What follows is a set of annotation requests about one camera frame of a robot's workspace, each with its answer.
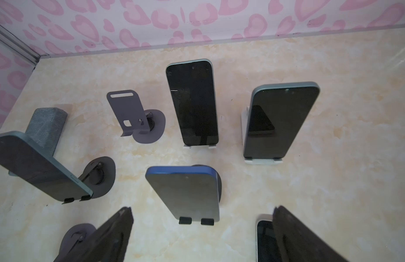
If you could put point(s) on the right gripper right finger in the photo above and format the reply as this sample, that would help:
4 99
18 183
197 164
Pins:
297 243

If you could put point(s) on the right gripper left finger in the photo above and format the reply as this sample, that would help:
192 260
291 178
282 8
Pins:
108 243

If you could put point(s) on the grey edged phone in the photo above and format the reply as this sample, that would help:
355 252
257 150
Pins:
267 247

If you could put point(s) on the blue edged phone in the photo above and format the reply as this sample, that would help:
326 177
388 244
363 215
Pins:
190 193

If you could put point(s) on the phone green edge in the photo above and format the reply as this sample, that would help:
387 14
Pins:
25 158

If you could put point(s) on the grey stand front left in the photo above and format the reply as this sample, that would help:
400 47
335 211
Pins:
99 176

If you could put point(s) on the grey stand of blue phone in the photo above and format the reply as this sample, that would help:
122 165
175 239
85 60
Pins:
219 180

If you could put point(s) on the empty purple phone stand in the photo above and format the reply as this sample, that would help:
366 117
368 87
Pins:
145 126

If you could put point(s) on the phone back right white stand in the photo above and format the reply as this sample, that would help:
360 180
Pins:
275 116

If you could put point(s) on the phone white stand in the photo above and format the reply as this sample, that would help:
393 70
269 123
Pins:
192 89
275 116

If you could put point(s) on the phone back centre white stand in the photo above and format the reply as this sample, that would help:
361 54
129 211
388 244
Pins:
192 89

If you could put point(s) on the grey stone block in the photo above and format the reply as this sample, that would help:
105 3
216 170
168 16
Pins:
45 129

